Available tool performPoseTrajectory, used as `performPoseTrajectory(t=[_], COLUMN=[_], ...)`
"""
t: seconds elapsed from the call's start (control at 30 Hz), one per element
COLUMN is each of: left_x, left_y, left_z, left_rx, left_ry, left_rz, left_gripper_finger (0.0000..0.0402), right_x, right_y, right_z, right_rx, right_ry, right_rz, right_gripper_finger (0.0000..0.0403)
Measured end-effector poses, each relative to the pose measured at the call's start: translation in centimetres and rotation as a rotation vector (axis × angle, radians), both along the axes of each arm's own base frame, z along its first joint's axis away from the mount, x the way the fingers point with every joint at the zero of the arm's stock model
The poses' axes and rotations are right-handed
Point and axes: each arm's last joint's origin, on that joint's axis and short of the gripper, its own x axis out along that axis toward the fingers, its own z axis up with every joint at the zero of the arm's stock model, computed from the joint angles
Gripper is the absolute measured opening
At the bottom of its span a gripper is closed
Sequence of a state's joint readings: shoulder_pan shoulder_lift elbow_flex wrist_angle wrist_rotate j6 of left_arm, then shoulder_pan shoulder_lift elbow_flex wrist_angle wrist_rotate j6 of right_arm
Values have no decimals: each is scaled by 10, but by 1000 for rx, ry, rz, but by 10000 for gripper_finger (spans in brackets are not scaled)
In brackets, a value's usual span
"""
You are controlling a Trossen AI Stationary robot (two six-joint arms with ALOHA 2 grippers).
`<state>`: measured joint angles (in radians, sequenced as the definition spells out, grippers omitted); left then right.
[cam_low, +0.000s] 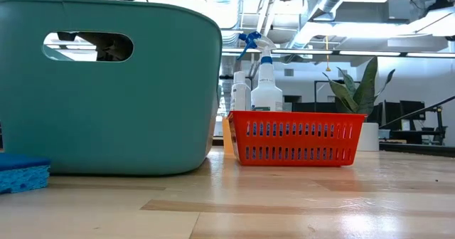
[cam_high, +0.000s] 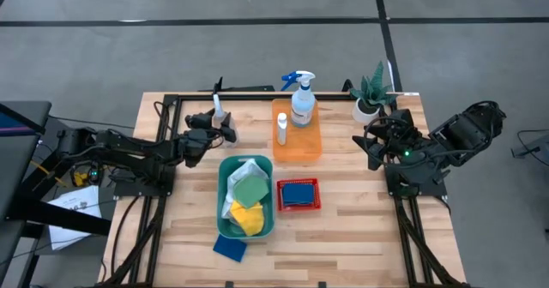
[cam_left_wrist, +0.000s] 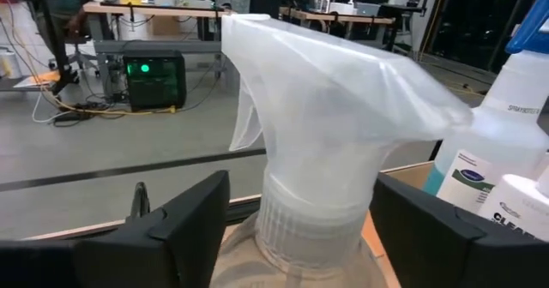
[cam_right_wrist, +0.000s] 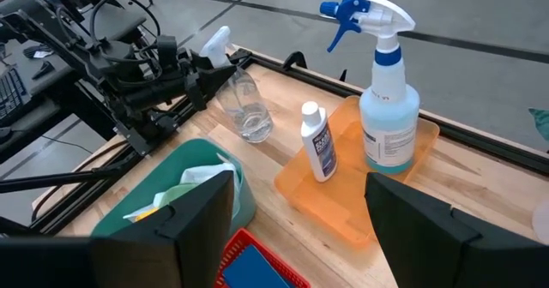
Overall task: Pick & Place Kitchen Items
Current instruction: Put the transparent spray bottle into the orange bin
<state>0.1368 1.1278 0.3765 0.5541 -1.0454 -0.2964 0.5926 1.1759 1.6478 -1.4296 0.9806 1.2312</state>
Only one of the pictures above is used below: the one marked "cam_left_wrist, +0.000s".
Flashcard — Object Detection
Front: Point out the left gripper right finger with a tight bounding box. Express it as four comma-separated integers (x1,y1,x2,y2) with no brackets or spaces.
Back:
371,174,549,288

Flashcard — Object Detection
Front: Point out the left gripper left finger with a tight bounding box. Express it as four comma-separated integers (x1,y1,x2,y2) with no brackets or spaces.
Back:
0,171,231,288

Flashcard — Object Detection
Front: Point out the small white bottle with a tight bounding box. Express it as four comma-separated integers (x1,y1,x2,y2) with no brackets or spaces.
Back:
476,167,549,242

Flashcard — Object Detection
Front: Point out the spray bottle blue trigger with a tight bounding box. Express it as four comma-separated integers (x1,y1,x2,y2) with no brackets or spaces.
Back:
422,0,549,214

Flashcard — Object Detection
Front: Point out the clear spray bottle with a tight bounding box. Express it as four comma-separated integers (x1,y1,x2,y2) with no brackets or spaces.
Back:
209,13,475,288

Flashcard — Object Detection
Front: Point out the black power strip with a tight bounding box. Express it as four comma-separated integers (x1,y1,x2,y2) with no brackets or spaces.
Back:
53,110,94,126

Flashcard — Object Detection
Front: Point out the computer with green lights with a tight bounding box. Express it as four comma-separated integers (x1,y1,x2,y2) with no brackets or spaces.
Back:
123,50,188,112

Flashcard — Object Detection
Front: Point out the orange paper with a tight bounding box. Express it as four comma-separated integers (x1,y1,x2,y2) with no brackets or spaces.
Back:
25,71,61,87

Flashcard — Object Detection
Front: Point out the office chair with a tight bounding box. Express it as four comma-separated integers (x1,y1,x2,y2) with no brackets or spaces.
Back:
49,37,100,78

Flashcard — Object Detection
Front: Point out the black rolling desk base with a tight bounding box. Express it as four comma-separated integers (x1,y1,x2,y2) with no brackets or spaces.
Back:
0,0,81,94

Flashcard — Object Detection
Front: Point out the white bucket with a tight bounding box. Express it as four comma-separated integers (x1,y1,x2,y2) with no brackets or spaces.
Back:
0,50,22,80

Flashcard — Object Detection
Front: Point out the wooden top desk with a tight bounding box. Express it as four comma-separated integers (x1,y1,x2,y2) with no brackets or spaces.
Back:
278,7,395,51
83,0,235,43

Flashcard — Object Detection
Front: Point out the laptop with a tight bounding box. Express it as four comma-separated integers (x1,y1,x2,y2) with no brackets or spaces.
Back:
355,1,382,17

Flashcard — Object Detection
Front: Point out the long yellow floor cable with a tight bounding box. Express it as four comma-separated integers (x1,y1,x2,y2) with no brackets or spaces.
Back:
0,0,177,118

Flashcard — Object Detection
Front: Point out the white floor cable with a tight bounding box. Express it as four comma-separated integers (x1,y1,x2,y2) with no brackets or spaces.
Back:
32,90,74,124

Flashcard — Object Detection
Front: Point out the grey desk frame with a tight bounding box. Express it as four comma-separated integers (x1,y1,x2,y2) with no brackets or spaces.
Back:
94,39,228,79

